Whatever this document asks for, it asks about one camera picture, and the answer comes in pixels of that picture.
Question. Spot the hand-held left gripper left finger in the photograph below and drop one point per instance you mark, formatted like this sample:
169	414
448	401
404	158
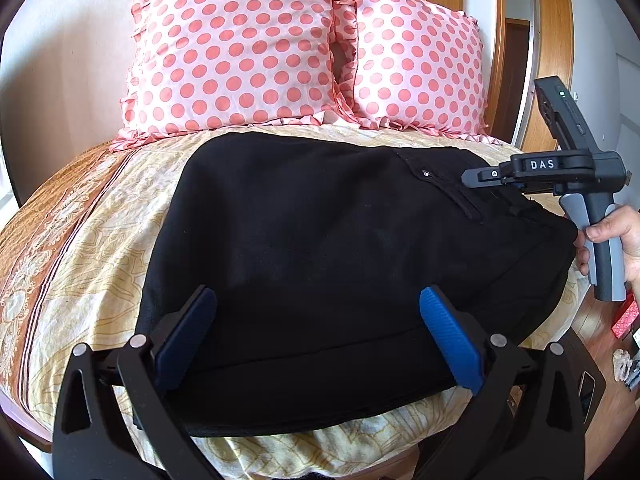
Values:
185	335

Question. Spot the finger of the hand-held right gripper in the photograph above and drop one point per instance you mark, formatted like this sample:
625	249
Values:
485	175

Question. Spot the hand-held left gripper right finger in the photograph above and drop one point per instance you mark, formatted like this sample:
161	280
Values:
452	340

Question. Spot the black pants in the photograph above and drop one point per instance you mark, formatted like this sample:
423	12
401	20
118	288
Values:
310	240

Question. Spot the person's right hand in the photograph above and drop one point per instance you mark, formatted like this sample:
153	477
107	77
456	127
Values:
630	240

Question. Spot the brown room door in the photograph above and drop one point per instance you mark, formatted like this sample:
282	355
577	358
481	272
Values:
515	70

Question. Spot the wooden sliding door panel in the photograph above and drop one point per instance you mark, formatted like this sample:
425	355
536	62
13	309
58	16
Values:
555	60

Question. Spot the yellow patterned bedsheet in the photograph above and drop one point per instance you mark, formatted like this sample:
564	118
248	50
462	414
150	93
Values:
90	260

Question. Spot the pink polka dot pillow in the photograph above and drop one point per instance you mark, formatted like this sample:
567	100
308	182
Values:
420	60
235	50

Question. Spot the red box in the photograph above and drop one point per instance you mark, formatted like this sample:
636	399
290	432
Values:
627	320

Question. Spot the crumpled clear plastic wrapper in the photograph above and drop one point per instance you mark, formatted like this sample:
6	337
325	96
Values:
624	366

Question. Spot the wooden bed frame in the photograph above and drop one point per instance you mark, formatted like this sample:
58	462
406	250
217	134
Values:
25	425

